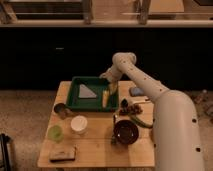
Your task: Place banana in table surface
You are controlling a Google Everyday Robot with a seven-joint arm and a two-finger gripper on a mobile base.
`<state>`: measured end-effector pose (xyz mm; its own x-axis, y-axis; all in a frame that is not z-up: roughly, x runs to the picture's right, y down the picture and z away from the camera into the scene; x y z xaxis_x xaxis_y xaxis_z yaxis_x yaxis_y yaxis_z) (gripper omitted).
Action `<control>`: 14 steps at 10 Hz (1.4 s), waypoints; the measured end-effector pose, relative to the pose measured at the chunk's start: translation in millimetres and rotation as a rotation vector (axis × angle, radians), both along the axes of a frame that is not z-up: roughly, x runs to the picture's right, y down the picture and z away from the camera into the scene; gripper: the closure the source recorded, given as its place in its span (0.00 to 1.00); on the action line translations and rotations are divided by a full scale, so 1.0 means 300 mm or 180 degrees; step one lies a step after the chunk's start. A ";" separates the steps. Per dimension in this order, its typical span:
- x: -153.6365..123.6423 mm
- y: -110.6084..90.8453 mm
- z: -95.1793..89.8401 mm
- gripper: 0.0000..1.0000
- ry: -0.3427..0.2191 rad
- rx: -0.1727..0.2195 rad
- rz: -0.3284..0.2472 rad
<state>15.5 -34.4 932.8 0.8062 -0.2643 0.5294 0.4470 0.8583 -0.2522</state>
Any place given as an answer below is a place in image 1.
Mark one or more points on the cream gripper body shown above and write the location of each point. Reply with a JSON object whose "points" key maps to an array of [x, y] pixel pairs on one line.
{"points": [[113, 87]]}

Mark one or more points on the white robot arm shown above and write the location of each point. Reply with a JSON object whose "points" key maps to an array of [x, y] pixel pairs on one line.
{"points": [[176, 133]]}

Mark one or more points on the green plastic tray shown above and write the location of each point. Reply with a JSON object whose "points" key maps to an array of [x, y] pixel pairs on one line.
{"points": [[97, 85]]}

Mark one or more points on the blue sponge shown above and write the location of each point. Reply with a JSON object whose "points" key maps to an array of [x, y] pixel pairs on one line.
{"points": [[135, 91]]}

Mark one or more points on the small dark bottle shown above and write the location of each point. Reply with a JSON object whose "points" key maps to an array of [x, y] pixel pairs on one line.
{"points": [[124, 104]]}

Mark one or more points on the grey triangular cloth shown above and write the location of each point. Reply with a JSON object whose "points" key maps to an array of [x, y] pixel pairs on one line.
{"points": [[85, 92]]}

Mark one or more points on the dark grape bunch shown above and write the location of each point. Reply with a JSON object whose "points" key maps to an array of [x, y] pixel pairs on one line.
{"points": [[131, 110]]}

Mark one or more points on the green chili pepper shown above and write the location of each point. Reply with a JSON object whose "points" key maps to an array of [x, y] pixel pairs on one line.
{"points": [[140, 123]]}

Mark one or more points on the dark purple bowl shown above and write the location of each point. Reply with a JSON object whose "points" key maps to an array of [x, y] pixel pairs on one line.
{"points": [[126, 132]]}

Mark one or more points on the white cup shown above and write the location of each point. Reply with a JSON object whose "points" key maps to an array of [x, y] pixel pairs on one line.
{"points": [[79, 124]]}

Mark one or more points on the metal cup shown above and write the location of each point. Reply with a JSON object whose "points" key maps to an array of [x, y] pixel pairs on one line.
{"points": [[61, 110]]}

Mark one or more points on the green cup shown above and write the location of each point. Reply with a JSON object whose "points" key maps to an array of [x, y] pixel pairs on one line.
{"points": [[55, 133]]}

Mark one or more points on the brown bread slice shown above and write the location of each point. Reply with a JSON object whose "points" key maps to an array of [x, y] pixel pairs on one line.
{"points": [[58, 154]]}

